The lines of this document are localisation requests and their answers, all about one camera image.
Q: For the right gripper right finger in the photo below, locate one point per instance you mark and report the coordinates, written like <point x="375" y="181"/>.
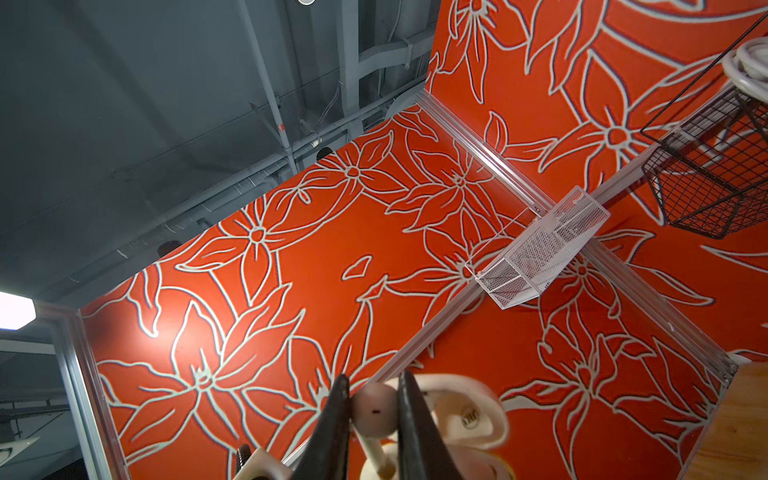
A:
<point x="422" y="454"/>

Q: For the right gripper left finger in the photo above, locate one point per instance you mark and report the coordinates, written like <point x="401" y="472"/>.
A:
<point x="326" y="454"/>

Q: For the white earbud charging case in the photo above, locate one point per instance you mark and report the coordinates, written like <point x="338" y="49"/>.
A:
<point x="471" y="422"/>

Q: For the ceiling light panel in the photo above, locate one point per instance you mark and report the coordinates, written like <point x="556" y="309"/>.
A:
<point x="16" y="311"/>

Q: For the clear plastic wall bin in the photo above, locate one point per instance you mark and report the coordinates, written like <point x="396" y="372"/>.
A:
<point x="519" y="263"/>

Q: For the black wire wall basket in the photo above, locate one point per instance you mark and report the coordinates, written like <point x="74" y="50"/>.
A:
<point x="709" y="173"/>

